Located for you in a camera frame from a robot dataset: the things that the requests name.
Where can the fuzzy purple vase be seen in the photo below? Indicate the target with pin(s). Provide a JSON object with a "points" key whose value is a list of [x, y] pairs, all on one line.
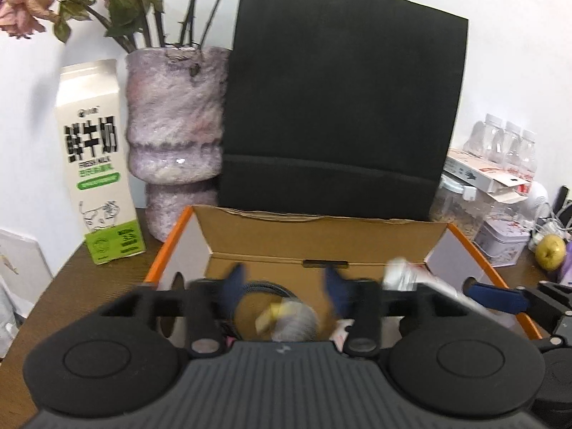
{"points": [[174, 134]]}

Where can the clear container white lid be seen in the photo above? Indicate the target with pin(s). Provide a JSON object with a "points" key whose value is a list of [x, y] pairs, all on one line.
{"points": [[460, 210]]}

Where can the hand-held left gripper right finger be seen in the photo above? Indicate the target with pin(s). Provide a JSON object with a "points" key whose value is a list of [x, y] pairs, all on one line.
{"points": [[337, 290]]}

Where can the clear water bottle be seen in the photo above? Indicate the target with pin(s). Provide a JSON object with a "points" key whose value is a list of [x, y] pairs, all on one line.
{"points": [[509, 147], [485, 138], [527, 156]]}

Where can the black paper bag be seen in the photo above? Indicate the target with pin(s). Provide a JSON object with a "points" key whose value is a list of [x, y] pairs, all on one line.
{"points": [[339, 107]]}

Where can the white green milk carton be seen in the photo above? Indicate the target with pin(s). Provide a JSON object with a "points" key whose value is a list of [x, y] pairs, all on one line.
{"points": [[96, 165]]}

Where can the white round device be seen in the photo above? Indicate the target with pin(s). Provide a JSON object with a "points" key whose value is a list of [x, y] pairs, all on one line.
{"points": [[536, 201]]}

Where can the white plastic wrapper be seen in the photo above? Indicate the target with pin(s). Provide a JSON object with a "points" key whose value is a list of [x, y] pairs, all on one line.
{"points": [[402, 272]]}

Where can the white printed tin box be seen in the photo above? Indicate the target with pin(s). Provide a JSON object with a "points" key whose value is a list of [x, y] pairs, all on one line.
{"points": [[502, 243]]}

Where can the white desk calendar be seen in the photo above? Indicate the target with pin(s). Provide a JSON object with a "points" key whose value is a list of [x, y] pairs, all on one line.
{"points": [[22, 272]]}

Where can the yellow green apple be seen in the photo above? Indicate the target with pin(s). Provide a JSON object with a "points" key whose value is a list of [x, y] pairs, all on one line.
{"points": [[550, 252]]}

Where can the dried rose bouquet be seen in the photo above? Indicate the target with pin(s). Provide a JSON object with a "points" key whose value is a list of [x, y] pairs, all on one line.
{"points": [[67, 0]]}

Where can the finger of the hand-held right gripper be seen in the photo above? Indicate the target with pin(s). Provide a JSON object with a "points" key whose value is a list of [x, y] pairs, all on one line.
{"points": [[496, 297]]}

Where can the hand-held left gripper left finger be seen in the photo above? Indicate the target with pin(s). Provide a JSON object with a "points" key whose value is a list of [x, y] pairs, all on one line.
{"points": [[234, 281]]}

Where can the white flat carton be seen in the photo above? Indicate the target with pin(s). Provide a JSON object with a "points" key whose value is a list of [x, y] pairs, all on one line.
{"points": [[485, 174]]}

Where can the black upright gadget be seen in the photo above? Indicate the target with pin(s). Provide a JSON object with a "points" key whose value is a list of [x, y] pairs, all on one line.
{"points": [[561, 199]]}

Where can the cardboard box orange trim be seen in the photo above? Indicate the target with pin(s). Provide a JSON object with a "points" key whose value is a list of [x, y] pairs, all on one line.
{"points": [[313, 237]]}

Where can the purple small object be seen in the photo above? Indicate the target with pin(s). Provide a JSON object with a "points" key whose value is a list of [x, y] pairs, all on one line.
{"points": [[569, 259]]}

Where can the yellow and grey small object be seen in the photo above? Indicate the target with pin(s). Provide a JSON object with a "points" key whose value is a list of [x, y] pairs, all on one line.
{"points": [[290, 321]]}

